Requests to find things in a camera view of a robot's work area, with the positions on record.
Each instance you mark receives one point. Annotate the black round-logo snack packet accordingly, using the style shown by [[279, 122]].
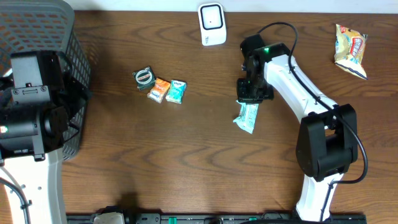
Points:
[[144, 78]]

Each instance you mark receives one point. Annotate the orange candy packet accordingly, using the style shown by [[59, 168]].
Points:
[[160, 88]]

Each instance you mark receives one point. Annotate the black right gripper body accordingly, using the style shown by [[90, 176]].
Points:
[[253, 89]]

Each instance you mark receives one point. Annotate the light green snack packet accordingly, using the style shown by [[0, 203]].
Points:
[[247, 117]]

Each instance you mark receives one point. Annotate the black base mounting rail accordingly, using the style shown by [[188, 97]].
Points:
[[270, 217]]

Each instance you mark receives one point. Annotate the dark grey plastic basket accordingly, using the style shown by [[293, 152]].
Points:
[[43, 25]]

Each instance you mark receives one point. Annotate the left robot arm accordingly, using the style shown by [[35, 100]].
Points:
[[36, 123]]

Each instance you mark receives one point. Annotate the white barcode scanner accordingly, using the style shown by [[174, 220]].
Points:
[[212, 24]]

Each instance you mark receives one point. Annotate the large yellow snack bag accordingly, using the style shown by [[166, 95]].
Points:
[[349, 50]]

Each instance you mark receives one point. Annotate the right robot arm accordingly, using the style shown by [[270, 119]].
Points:
[[326, 146]]

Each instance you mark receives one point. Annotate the teal candy packet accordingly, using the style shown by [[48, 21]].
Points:
[[176, 91]]

